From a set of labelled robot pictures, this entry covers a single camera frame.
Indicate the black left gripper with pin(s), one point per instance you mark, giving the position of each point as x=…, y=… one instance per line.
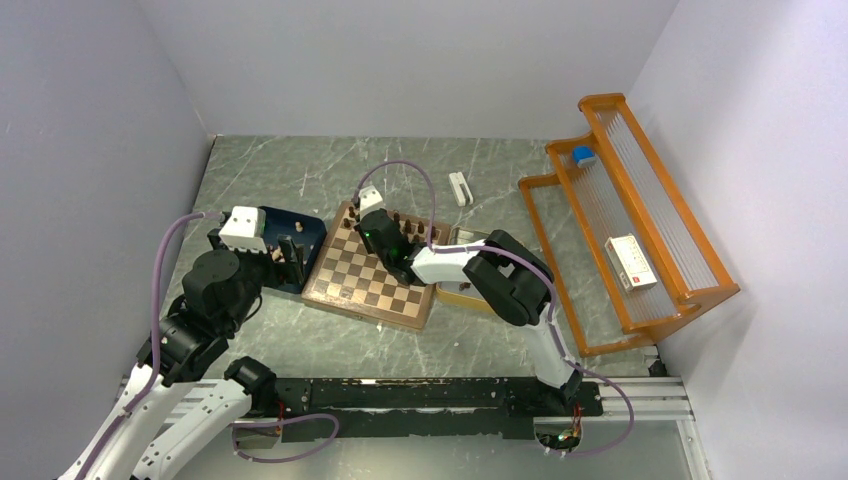
x=290, y=269

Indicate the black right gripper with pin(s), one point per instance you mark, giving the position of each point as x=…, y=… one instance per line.
x=368, y=245

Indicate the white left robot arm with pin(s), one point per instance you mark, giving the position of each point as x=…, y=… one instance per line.
x=221, y=292

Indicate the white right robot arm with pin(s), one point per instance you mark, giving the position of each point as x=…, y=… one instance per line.
x=517, y=286

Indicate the wooden chess board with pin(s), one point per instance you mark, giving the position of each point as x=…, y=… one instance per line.
x=348, y=280

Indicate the blue tray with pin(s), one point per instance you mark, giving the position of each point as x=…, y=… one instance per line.
x=282, y=222

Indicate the yellow metal tin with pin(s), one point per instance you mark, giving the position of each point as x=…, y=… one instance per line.
x=448, y=292

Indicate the white clip on table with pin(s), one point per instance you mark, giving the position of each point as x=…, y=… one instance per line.
x=460, y=189

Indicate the blue round object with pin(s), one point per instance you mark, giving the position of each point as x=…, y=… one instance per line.
x=583, y=156

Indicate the orange wooden rack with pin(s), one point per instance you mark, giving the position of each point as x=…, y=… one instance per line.
x=628, y=190

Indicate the white small box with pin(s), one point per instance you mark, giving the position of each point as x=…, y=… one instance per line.
x=630, y=263

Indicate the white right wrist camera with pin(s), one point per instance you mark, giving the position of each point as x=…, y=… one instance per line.
x=369, y=200

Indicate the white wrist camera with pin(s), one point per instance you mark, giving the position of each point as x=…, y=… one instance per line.
x=369, y=200
x=243, y=230

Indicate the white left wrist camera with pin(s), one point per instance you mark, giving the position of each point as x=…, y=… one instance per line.
x=243, y=230

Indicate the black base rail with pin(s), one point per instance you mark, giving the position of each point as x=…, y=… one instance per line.
x=507, y=407

